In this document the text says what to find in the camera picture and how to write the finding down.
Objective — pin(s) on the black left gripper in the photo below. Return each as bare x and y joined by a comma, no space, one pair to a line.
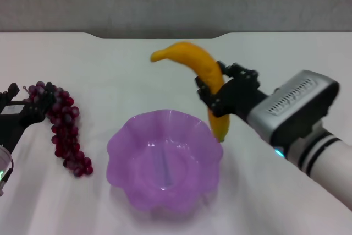
13,119

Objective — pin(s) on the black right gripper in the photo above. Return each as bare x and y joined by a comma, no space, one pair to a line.
239,97

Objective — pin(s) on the yellow banana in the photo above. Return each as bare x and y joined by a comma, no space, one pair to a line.
198,59

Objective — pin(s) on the dark red grape bunch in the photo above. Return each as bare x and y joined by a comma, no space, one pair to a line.
66,130

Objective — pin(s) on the purple wavy plastic bowl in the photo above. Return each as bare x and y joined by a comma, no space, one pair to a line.
165,169

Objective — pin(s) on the silver black wrist camera box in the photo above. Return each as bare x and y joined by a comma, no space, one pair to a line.
297,100

